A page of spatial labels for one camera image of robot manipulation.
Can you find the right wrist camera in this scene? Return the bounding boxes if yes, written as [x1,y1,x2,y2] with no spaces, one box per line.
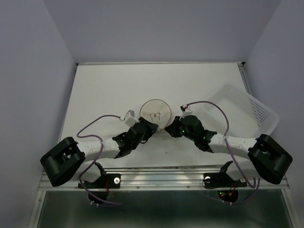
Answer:
[180,104,193,120]

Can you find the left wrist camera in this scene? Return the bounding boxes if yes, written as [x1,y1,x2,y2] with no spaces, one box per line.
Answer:
[119,110,139,127]

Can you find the white perforated plastic basket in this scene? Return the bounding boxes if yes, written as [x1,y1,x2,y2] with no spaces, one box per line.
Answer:
[207,83,280,138]

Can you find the white mesh laundry bag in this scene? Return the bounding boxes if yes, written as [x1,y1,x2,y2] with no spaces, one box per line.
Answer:
[139,99,172,132]

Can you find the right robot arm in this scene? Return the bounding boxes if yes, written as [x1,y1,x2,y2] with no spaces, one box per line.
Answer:
[165,115,293,185]

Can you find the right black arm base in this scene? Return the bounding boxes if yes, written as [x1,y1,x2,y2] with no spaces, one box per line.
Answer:
[202,161,247,204]

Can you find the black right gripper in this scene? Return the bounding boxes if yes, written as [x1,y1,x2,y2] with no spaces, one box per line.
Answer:
[164,115,196,142]

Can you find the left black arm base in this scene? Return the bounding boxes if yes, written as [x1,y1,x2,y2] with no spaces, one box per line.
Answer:
[78,162,122,208]

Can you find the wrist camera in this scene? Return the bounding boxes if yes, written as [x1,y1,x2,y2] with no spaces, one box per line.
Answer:
[180,104,193,120]
[119,110,139,127]

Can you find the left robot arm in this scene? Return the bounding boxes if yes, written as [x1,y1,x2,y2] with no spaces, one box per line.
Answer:
[40,114,159,187]

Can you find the aluminium mounting rail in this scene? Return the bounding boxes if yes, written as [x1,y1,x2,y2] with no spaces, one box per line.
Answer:
[38,166,290,191]

